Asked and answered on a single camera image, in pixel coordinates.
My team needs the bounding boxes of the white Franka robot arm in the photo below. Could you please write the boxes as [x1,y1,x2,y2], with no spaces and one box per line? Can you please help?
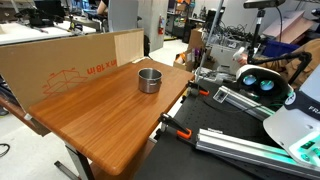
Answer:
[263,66,320,169]

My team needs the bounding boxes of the orange black clamp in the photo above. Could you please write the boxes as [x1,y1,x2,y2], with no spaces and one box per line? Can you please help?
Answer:
[158,113,192,139]
[183,80,210,100]

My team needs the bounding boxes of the near aluminium extrusion rail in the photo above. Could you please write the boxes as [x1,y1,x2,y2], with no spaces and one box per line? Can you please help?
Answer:
[196,129,320,180]

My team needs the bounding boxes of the white VR headset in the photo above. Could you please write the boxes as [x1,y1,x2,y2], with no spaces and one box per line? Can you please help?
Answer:
[236,65,292,98]

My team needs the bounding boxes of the near orange black clamp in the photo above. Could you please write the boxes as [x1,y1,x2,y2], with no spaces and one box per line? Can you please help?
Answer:
[158,113,192,139]

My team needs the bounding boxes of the far orange black clamp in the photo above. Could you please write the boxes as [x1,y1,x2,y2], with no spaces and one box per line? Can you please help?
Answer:
[183,80,210,100]

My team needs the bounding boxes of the black perforated breadboard table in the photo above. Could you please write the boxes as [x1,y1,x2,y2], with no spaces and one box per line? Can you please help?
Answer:
[134,80,320,180]

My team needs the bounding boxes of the far aluminium extrusion rail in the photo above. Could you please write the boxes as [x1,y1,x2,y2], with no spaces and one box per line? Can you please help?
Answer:
[213,86,274,121]

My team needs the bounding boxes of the black camera on stand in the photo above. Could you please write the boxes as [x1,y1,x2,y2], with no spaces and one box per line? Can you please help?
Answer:
[243,0,312,84]

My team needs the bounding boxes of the brown cardboard box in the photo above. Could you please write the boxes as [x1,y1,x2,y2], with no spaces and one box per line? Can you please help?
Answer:
[173,28,205,72]

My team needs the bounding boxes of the silver metal pot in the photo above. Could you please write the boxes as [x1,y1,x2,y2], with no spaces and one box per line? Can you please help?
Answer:
[138,68,162,94]

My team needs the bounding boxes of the large cardboard sheet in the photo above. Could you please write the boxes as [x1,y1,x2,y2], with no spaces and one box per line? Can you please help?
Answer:
[0,28,145,137]

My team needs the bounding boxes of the blue plastic bin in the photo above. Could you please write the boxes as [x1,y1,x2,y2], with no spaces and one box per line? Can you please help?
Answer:
[262,40,299,57]

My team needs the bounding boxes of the grey metal table leg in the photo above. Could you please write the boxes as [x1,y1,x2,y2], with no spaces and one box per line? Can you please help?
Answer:
[54,143,95,180]

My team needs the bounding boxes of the aluminium extrusion rail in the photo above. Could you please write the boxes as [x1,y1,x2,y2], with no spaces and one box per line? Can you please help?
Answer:
[213,86,274,121]
[196,129,320,180]

